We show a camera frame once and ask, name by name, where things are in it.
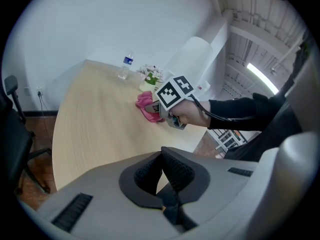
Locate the clear water bottle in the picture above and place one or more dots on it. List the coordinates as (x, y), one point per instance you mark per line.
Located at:
(126, 64)

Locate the white wall outlet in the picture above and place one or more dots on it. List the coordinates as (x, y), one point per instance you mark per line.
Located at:
(39, 91)

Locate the white table lamp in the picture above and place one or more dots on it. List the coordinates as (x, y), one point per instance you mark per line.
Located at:
(192, 56)

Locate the pink cloth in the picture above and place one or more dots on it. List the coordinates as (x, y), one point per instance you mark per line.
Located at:
(145, 100)

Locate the long ceiling light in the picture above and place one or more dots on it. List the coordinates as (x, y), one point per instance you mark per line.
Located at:
(262, 77)

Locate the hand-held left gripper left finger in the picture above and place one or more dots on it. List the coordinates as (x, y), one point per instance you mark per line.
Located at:
(100, 196)

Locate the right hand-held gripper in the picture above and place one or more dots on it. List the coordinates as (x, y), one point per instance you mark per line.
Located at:
(172, 91)

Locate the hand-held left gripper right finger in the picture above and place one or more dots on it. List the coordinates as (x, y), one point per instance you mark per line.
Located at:
(220, 179)

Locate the clear water jug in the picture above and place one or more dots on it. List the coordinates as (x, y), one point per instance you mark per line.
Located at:
(203, 87)

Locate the person's blue jeans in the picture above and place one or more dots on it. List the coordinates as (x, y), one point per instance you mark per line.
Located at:
(170, 196)

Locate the round ceiling detector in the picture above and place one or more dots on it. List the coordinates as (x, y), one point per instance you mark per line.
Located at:
(273, 71)

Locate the orange tray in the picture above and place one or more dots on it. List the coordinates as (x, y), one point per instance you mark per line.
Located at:
(236, 134)

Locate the pink flowers in cream pot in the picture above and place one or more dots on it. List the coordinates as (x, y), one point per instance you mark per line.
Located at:
(151, 75)

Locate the person's black clothing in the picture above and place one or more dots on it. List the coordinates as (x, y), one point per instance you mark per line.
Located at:
(282, 124)

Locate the white table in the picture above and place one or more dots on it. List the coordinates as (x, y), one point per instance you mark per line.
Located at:
(225, 140)

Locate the person's right hand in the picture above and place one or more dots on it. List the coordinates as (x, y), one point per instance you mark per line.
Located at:
(188, 114)

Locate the person's right forearm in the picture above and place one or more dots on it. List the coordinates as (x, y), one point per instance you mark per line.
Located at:
(232, 109)

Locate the black mesh headrest office chair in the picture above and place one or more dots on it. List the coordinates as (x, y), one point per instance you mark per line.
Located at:
(15, 139)

